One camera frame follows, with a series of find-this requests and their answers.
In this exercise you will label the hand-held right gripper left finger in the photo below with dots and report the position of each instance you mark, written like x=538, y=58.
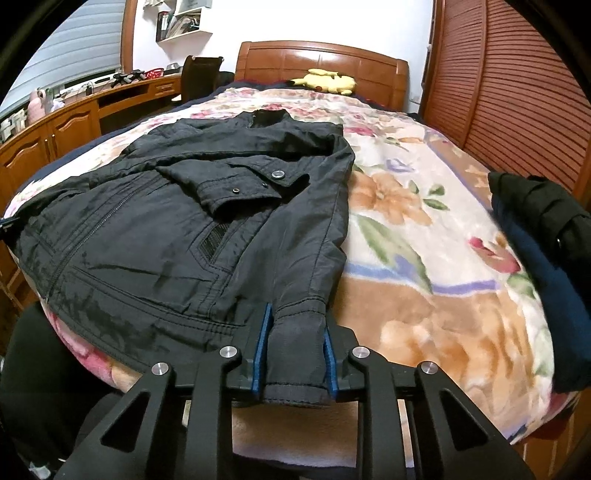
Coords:
x=261, y=350

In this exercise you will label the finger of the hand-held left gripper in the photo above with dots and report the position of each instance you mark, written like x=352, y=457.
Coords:
x=4, y=224

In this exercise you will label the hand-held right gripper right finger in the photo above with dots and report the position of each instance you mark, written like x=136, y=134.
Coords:
x=331, y=364

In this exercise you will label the black zip jacket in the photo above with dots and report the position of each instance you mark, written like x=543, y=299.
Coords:
x=161, y=230

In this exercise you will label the wooden desk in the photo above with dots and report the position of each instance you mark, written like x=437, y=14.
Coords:
x=69, y=124

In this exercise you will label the floral blanket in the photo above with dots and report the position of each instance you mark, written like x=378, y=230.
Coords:
x=415, y=277

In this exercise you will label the pink container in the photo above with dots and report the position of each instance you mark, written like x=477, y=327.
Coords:
x=38, y=106

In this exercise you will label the person's dark pants leg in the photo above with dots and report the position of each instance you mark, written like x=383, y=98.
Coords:
x=41, y=392

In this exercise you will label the grey window blind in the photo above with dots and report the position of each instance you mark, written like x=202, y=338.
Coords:
x=74, y=50

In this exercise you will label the black hand-held device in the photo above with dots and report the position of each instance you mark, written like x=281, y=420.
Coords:
x=129, y=77

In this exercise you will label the red basket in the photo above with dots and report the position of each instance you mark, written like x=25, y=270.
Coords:
x=154, y=74

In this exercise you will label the navy folded garment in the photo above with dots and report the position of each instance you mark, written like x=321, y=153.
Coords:
x=554, y=323

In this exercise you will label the grey box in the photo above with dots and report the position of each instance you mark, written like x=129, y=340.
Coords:
x=174, y=69

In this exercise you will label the dark wooden chair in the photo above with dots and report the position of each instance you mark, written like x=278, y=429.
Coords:
x=201, y=76

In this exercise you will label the black folded garment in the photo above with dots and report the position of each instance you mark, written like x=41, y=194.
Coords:
x=549, y=212

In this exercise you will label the yellow plush toy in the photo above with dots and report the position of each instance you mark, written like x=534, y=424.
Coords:
x=330, y=82

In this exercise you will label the wooden bed headboard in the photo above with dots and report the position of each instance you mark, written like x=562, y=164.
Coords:
x=369, y=74

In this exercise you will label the wooden louvered wardrobe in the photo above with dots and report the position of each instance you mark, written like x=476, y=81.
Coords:
x=517, y=83

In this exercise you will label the wooden window frame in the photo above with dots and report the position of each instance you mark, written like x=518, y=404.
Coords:
x=128, y=37

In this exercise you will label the white wall shelf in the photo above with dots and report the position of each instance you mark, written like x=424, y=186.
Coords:
x=194, y=27

